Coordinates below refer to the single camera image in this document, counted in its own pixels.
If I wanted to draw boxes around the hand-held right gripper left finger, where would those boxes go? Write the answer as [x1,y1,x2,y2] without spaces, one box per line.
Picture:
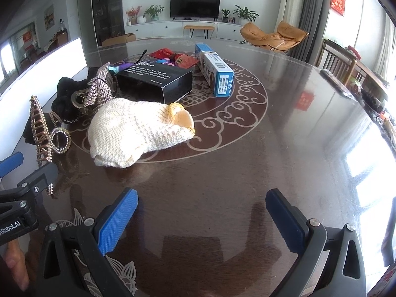
[36,187,139,297]

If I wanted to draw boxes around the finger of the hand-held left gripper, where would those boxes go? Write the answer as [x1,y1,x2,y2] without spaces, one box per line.
[17,162,59,198]
[0,151,25,177]

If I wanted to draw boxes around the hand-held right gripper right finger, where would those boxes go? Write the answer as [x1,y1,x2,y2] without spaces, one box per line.
[265,188,367,297]

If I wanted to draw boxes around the gold rhinestone claw clip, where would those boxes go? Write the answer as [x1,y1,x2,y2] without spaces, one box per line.
[29,96,54,196]

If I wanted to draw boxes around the black plush hair accessory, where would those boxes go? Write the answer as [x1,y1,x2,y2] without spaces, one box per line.
[51,76,93,122]

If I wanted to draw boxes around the dark patterned wooden desktop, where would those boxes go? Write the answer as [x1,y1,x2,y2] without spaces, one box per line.
[0,37,396,297]

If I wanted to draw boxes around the person's left hand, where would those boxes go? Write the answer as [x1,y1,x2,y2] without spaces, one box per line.
[4,242,30,292]

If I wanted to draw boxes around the beige hair claw clip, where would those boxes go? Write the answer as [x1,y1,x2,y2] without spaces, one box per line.
[71,86,102,117]

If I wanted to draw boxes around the cream knitted hat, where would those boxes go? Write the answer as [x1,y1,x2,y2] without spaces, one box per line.
[88,97,195,169]

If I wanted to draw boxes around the white board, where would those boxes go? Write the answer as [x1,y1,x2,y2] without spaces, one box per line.
[0,37,88,164]

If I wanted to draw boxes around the rhinestone bow hair clip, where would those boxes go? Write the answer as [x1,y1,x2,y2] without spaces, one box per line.
[87,62,119,108]

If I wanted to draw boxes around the black cardboard box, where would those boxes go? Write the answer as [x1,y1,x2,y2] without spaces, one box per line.
[117,62,193,104]

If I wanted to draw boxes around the black remote control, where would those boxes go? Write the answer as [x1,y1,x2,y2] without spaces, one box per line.
[320,68,345,94]

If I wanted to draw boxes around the brown cardboard box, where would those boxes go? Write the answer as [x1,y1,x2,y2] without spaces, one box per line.
[102,33,137,48]

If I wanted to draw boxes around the blue and white carton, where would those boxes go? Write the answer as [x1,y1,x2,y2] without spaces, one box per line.
[195,43,234,98]

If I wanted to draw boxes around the brown wooden chair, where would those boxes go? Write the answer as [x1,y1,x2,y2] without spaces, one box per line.
[316,39,366,84]

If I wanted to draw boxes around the red fabric pouch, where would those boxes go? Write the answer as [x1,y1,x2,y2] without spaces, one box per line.
[151,48,199,69]

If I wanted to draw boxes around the dark glass display cabinet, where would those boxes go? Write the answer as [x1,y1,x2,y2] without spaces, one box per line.
[91,0,126,47]

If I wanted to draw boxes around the orange lounge chair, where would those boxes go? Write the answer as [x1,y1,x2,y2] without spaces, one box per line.
[240,21,310,52]

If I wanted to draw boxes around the red flower potted plant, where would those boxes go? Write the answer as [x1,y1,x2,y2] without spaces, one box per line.
[126,5,142,25]

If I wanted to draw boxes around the white low cabinet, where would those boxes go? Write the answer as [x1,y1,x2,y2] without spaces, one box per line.
[124,19,246,41]

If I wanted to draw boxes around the green leafy potted plant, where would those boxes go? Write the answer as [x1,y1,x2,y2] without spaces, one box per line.
[144,4,165,22]

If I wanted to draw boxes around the wooden bench with metal legs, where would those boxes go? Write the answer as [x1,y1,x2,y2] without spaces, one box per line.
[184,25,215,40]

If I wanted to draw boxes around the grey curtain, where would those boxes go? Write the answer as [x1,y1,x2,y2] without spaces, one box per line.
[292,0,334,66]

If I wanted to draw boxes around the large green potted plant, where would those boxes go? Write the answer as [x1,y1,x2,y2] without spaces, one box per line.
[233,5,259,24]

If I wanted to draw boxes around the white sheer curtain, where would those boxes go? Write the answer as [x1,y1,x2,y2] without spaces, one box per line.
[274,0,307,34]

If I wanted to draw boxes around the black flat television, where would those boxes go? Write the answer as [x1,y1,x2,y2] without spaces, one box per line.
[170,0,221,20]

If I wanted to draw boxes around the framed wall painting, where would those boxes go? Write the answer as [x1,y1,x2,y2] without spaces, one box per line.
[44,4,55,30]

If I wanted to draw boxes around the red wall decoration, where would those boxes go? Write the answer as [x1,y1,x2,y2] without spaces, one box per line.
[331,0,346,16]

